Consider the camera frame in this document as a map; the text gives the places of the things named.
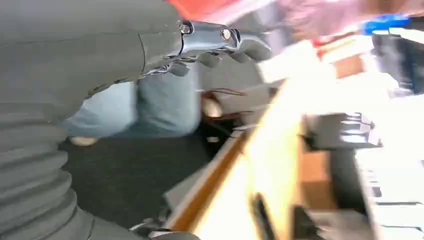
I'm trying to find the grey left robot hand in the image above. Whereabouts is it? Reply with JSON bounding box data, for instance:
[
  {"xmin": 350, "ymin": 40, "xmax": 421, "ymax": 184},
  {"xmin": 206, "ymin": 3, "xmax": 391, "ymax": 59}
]
[{"xmin": 0, "ymin": 0, "xmax": 273, "ymax": 115}]

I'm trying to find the person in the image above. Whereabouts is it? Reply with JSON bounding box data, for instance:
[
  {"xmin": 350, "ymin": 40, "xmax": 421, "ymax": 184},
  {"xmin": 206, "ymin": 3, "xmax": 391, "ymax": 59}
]
[{"xmin": 61, "ymin": 0, "xmax": 424, "ymax": 147}]

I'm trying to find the black divider block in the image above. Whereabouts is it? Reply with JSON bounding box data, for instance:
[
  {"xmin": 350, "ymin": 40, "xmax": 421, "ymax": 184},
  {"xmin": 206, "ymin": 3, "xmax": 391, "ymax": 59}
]
[{"xmin": 302, "ymin": 111, "xmax": 382, "ymax": 151}]

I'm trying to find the blue object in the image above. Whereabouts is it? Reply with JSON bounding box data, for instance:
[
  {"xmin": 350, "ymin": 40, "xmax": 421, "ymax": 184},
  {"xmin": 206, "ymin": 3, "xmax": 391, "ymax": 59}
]
[{"xmin": 360, "ymin": 13, "xmax": 412, "ymax": 36}]

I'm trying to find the black device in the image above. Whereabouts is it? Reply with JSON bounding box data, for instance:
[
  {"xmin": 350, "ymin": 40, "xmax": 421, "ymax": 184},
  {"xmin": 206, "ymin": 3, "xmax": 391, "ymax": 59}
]
[{"xmin": 371, "ymin": 27, "xmax": 424, "ymax": 95}]

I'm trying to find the white cards stack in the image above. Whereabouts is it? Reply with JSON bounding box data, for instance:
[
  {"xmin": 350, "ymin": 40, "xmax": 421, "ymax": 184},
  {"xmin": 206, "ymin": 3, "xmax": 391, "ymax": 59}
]
[{"xmin": 353, "ymin": 148, "xmax": 424, "ymax": 240}]

